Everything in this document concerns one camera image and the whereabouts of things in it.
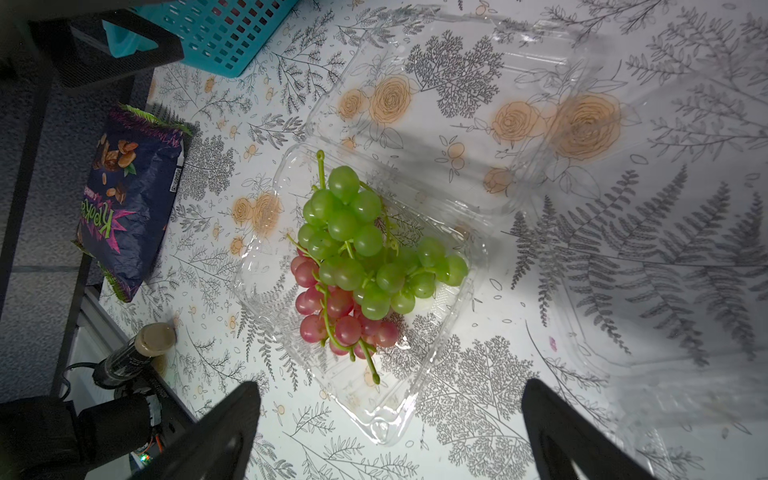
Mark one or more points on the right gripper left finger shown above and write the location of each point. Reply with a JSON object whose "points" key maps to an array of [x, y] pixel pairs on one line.
{"points": [[216, 447]]}

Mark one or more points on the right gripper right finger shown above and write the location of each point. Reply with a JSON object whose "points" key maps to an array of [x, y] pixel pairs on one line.
{"points": [[563, 443]]}

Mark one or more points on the red grape bunch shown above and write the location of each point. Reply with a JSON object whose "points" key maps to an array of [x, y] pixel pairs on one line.
{"points": [[331, 306]]}

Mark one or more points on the clear clamshell container front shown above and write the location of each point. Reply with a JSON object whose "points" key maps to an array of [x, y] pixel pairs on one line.
{"points": [[444, 125]]}

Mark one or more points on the clear clamshell container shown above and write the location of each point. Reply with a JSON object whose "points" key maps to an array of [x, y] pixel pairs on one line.
{"points": [[653, 255], [444, 125]]}

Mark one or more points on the green grape bunch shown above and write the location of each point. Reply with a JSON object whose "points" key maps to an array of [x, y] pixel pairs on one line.
{"points": [[347, 245]]}

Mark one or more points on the teal plastic basket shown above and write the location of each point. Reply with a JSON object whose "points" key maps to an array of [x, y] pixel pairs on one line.
{"points": [[220, 37]]}

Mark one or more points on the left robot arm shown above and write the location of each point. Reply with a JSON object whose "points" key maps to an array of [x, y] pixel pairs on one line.
{"points": [[44, 27]]}

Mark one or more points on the small bottle beige cap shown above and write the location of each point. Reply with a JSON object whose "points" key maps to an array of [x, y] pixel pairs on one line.
{"points": [[130, 360]]}

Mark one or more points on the clear clamshell container right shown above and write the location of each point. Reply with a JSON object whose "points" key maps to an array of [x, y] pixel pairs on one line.
{"points": [[653, 255]]}

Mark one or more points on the floral tablecloth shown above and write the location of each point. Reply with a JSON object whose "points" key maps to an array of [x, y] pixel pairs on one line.
{"points": [[470, 423]]}

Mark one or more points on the purple snack bag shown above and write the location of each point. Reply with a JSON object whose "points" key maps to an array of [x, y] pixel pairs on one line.
{"points": [[128, 198]]}

